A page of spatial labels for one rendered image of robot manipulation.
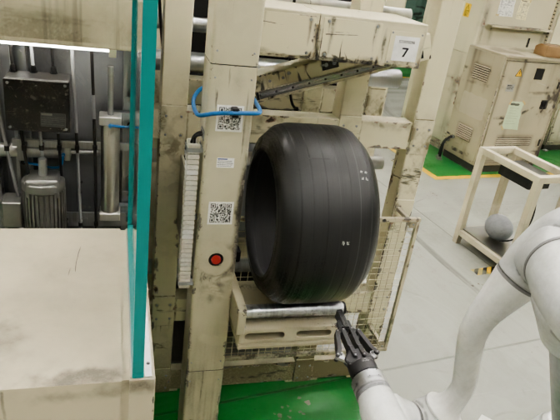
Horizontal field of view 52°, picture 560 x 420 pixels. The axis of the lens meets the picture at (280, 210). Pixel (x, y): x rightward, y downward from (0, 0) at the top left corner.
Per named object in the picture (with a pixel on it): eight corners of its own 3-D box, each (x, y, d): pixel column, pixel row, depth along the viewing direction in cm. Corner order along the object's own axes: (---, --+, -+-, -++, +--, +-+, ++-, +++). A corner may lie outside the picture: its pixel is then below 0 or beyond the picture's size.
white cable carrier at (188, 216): (178, 288, 178) (187, 143, 158) (177, 279, 183) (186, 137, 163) (192, 287, 180) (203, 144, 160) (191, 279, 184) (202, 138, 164)
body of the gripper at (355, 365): (385, 367, 146) (372, 340, 154) (354, 369, 144) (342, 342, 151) (377, 386, 150) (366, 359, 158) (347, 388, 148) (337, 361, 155)
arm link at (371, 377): (362, 385, 139) (353, 366, 144) (353, 409, 144) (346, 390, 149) (396, 382, 141) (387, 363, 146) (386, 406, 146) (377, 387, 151)
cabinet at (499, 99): (472, 174, 611) (507, 56, 558) (439, 154, 658) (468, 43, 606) (535, 172, 647) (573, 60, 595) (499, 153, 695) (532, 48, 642)
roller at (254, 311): (242, 303, 179) (239, 305, 183) (242, 317, 178) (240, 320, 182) (346, 299, 189) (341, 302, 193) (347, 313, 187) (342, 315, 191)
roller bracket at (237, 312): (235, 337, 177) (238, 310, 172) (216, 268, 211) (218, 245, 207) (246, 336, 178) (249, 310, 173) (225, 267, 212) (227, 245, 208)
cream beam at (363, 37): (244, 55, 176) (249, 5, 170) (230, 40, 198) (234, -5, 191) (420, 70, 193) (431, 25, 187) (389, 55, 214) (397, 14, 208)
